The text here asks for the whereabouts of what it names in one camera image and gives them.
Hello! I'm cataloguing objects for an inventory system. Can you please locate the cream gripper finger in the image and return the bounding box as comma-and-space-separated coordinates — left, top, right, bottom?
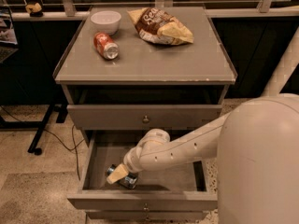
107, 164, 129, 184

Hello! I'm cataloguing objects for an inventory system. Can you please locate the blue silver redbull can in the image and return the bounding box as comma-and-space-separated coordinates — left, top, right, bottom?
107, 164, 138, 189

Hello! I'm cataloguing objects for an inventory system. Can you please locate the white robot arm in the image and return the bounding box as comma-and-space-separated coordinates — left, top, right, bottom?
107, 94, 299, 224

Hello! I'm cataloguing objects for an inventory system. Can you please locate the grey bottom drawer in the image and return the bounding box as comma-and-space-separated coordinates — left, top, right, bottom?
87, 211, 207, 221

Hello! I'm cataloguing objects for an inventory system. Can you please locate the grey top drawer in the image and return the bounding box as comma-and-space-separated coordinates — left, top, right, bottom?
67, 105, 222, 130

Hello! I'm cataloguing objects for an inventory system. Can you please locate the grey open middle drawer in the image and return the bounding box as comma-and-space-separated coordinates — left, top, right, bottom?
67, 133, 217, 219

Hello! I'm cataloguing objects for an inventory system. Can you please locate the grey drawer cabinet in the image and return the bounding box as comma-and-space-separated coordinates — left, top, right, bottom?
55, 7, 236, 140

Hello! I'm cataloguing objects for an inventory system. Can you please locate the red soda can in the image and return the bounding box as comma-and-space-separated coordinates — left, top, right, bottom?
93, 33, 119, 60

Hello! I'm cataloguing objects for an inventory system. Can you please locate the white bowl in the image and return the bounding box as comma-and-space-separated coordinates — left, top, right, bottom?
91, 10, 121, 35

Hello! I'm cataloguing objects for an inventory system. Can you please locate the brown yellow chip bag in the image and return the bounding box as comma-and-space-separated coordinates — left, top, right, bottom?
128, 7, 194, 46

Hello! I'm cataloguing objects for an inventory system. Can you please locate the small yellow object on ledge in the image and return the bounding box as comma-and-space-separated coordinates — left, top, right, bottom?
25, 2, 43, 17

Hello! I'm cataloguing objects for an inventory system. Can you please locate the black floor cable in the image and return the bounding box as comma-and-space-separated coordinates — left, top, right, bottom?
0, 105, 87, 181

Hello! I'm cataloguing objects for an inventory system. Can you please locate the black desk leg frame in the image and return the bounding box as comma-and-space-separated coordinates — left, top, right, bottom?
0, 105, 67, 155

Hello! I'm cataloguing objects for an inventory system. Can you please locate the white diagonal post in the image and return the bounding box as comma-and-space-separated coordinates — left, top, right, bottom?
262, 28, 299, 96

